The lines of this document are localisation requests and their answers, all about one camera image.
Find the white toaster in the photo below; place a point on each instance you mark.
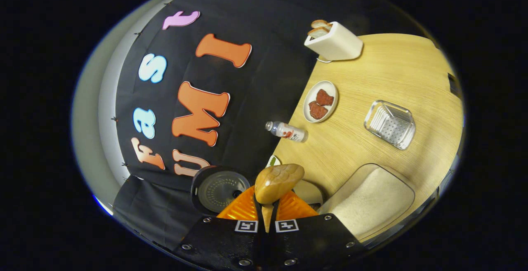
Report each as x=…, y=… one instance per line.
x=336, y=42

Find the black and cream rice cooker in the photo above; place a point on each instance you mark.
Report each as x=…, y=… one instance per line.
x=220, y=190

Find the small clear drink bottle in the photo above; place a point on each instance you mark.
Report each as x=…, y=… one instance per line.
x=288, y=132

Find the black backdrop cloth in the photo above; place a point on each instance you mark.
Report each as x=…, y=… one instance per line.
x=268, y=89

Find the clear chopstick holder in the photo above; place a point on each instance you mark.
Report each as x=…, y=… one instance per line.
x=390, y=124

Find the wooden spoon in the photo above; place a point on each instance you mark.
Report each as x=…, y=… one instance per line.
x=278, y=182

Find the toasted bread slice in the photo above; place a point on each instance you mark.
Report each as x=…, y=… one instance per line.
x=321, y=24
x=318, y=32

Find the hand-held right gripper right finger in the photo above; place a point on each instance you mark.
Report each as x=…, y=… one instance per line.
x=313, y=242

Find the red meat piece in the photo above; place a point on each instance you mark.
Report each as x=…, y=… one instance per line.
x=324, y=97
x=317, y=110

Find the white divided sauce dish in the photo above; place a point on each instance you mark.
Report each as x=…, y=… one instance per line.
x=273, y=161

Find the white round plate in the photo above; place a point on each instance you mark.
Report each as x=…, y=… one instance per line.
x=330, y=114

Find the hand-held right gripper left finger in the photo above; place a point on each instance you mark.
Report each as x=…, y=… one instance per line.
x=222, y=242

